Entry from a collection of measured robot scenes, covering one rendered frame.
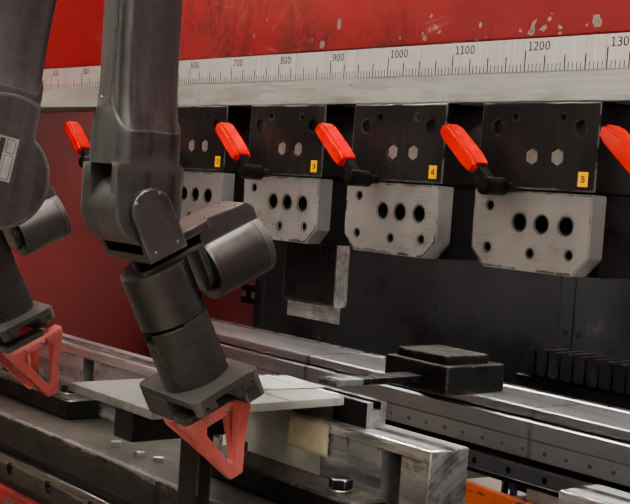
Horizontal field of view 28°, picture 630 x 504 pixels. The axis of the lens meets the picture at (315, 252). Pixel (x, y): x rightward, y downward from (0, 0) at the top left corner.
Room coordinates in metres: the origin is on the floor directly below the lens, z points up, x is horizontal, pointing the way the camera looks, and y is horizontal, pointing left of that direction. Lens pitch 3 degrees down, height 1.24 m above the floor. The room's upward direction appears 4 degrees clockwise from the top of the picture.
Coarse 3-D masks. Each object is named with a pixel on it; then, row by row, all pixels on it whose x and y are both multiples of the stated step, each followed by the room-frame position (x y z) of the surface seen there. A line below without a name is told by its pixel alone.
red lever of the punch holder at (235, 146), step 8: (216, 128) 1.58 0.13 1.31; (224, 128) 1.57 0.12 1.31; (232, 128) 1.57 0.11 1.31; (224, 136) 1.56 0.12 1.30; (232, 136) 1.56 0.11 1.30; (224, 144) 1.56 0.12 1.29; (232, 144) 1.55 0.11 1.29; (240, 144) 1.55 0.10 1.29; (232, 152) 1.55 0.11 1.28; (240, 152) 1.54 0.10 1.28; (248, 152) 1.55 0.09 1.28; (240, 160) 1.54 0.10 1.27; (248, 160) 1.54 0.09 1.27; (240, 168) 1.52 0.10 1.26; (248, 168) 1.52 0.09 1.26; (256, 168) 1.53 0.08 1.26; (240, 176) 1.52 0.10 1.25; (248, 176) 1.52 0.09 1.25; (256, 176) 1.53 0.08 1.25; (264, 176) 1.54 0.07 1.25
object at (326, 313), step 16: (288, 256) 1.56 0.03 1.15; (304, 256) 1.54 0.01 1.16; (320, 256) 1.52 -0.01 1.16; (336, 256) 1.49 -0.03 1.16; (288, 272) 1.56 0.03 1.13; (304, 272) 1.54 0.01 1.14; (320, 272) 1.51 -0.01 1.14; (336, 272) 1.49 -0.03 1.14; (288, 288) 1.56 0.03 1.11; (304, 288) 1.54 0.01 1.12; (320, 288) 1.51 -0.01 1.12; (336, 288) 1.49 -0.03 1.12; (288, 304) 1.57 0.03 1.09; (304, 304) 1.55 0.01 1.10; (320, 304) 1.51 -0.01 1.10; (336, 304) 1.50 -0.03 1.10; (320, 320) 1.52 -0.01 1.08; (336, 320) 1.50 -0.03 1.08
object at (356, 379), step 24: (408, 360) 1.67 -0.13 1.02; (432, 360) 1.64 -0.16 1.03; (456, 360) 1.63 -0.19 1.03; (480, 360) 1.66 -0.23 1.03; (336, 384) 1.55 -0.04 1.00; (360, 384) 1.57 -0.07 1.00; (408, 384) 1.66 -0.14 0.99; (432, 384) 1.63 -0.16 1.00; (456, 384) 1.62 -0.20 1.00; (480, 384) 1.65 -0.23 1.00
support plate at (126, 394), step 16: (80, 384) 1.42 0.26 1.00; (96, 384) 1.43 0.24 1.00; (112, 384) 1.43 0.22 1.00; (128, 384) 1.44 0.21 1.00; (112, 400) 1.35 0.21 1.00; (128, 400) 1.34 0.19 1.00; (144, 400) 1.35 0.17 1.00; (256, 400) 1.39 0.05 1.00; (272, 400) 1.40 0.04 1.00; (304, 400) 1.42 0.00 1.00; (320, 400) 1.43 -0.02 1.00; (336, 400) 1.45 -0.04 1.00; (144, 416) 1.30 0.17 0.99; (160, 416) 1.30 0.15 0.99
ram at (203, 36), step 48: (96, 0) 1.91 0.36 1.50; (192, 0) 1.71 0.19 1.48; (240, 0) 1.62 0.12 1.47; (288, 0) 1.54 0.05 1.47; (336, 0) 1.47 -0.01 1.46; (384, 0) 1.41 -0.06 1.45; (432, 0) 1.35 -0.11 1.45; (480, 0) 1.29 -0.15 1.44; (528, 0) 1.24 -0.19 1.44; (576, 0) 1.20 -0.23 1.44; (624, 0) 1.15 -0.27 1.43; (48, 48) 2.03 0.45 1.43; (96, 48) 1.91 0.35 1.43; (192, 48) 1.70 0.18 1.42; (240, 48) 1.62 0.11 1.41; (288, 48) 1.54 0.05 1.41; (336, 48) 1.47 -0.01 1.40; (48, 96) 2.02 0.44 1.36; (96, 96) 1.90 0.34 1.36; (192, 96) 1.70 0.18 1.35; (240, 96) 1.61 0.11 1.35; (288, 96) 1.53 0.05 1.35; (336, 96) 1.46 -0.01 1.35; (384, 96) 1.40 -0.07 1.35; (432, 96) 1.34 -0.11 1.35; (480, 96) 1.28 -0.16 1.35; (528, 96) 1.23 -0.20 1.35; (576, 96) 1.19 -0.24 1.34; (624, 96) 1.15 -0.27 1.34
